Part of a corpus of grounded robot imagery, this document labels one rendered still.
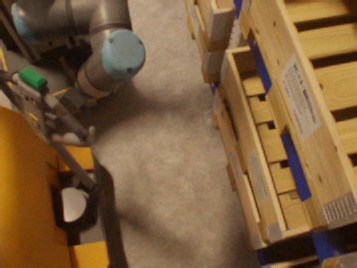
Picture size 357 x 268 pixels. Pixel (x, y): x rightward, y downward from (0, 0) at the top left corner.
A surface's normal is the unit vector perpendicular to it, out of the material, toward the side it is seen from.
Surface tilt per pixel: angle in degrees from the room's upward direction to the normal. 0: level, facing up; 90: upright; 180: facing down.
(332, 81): 0
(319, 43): 0
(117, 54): 37
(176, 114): 0
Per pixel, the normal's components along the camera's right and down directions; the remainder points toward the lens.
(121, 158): 0.01, -0.35
